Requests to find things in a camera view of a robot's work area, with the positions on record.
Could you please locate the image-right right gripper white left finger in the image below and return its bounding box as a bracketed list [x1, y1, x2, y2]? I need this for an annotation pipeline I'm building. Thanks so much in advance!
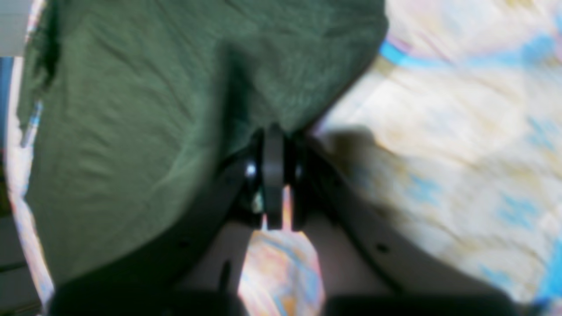
[48, 132, 264, 316]

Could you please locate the image-right right gripper white right finger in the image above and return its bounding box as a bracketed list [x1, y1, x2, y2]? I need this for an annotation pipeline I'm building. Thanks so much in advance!
[292, 134, 519, 316]

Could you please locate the dark green long-sleeve T-shirt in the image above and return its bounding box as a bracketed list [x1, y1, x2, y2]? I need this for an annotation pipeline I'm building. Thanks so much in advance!
[18, 0, 388, 287]

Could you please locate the colourful patterned tablecloth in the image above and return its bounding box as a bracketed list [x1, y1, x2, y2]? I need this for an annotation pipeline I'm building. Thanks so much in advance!
[6, 0, 561, 316]

